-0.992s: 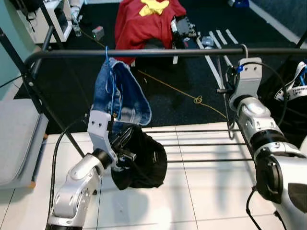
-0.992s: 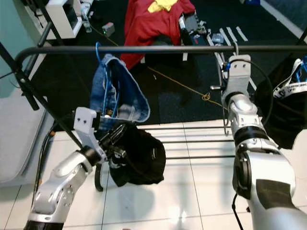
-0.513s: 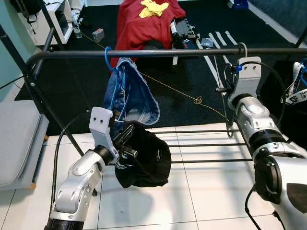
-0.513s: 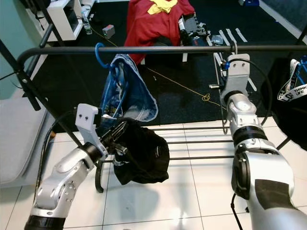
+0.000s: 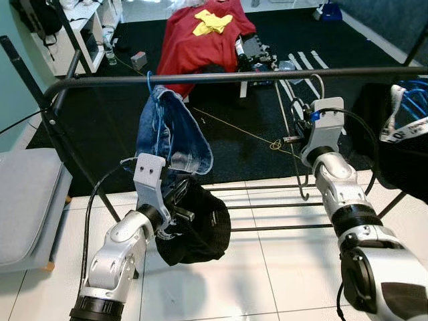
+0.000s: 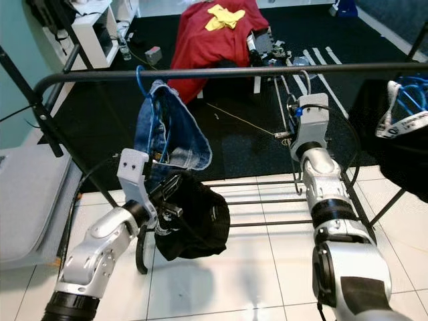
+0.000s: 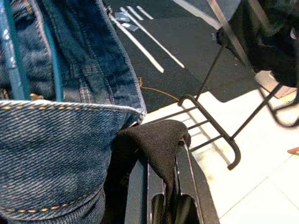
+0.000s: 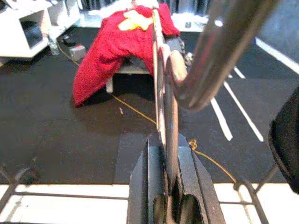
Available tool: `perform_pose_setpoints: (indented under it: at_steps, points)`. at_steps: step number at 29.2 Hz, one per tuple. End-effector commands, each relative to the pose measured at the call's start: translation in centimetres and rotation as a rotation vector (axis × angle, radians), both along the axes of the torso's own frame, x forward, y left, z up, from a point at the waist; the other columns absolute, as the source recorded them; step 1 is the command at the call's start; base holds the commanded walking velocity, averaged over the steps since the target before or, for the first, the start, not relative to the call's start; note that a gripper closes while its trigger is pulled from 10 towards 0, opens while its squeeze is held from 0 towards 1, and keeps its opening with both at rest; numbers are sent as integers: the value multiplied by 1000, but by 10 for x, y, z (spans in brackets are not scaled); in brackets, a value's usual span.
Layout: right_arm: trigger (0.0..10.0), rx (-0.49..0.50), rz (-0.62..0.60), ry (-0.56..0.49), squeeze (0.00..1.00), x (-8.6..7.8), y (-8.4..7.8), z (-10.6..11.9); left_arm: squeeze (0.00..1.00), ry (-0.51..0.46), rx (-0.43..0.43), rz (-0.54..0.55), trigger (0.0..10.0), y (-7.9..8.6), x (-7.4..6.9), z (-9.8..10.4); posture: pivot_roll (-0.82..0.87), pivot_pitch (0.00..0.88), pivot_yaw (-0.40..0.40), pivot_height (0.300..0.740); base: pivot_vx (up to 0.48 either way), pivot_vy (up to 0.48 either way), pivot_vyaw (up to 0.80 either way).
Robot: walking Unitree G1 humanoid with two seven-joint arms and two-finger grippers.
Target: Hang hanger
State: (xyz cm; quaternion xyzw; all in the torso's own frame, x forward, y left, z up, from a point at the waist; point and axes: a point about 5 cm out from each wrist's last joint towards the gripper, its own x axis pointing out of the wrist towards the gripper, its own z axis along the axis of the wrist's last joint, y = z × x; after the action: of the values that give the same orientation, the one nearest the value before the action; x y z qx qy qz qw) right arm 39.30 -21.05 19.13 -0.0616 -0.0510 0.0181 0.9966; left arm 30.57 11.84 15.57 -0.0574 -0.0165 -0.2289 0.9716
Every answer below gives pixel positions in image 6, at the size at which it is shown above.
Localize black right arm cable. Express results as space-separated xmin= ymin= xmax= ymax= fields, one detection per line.
xmin=301 ymin=100 xmax=365 ymax=195

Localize small grey box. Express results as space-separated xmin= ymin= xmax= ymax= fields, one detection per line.
xmin=144 ymin=45 xmax=164 ymax=66

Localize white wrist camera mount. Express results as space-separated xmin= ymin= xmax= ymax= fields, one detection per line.
xmin=293 ymin=92 xmax=332 ymax=154
xmin=117 ymin=148 xmax=153 ymax=208

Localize red cloth with yellow star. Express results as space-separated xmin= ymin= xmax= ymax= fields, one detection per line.
xmin=167 ymin=0 xmax=272 ymax=104

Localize blue denim shorts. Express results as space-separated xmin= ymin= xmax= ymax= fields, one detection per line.
xmin=134 ymin=80 xmax=211 ymax=175

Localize white frame table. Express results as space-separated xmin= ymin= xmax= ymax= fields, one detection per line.
xmin=194 ymin=60 xmax=295 ymax=96

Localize black mechanical device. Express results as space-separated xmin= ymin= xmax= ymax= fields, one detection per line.
xmin=247 ymin=30 xmax=272 ymax=68

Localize black printed t-shirt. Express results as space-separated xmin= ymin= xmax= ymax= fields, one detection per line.
xmin=152 ymin=171 xmax=231 ymax=261

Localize black floor mat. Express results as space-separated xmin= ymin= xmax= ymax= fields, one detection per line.
xmin=33 ymin=3 xmax=428 ymax=188

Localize black metal clothes rack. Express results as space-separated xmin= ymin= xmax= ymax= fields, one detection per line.
xmin=0 ymin=43 xmax=428 ymax=275

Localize thin yellow cord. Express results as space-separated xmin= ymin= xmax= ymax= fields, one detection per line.
xmin=204 ymin=100 xmax=295 ymax=146

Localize black backpack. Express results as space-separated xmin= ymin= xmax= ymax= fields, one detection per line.
xmin=27 ymin=0 xmax=68 ymax=31

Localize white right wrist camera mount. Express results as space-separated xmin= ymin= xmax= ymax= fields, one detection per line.
xmin=293 ymin=92 xmax=332 ymax=154

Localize grey cushioned bench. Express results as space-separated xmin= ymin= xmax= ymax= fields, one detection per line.
xmin=0 ymin=148 xmax=64 ymax=268

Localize blue plastic hanger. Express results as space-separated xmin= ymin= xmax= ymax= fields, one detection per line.
xmin=385 ymin=75 xmax=428 ymax=124
xmin=395 ymin=75 xmax=428 ymax=118
xmin=136 ymin=65 xmax=168 ymax=158

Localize black shirt with white label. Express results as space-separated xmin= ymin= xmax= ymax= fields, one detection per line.
xmin=348 ymin=77 xmax=428 ymax=205

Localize white shelf unit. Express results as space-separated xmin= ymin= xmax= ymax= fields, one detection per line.
xmin=40 ymin=0 xmax=138 ymax=71

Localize blue floor mop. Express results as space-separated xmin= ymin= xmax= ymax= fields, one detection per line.
xmin=331 ymin=0 xmax=358 ymax=19

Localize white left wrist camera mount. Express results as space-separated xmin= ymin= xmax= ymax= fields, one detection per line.
xmin=117 ymin=148 xmax=153 ymax=208

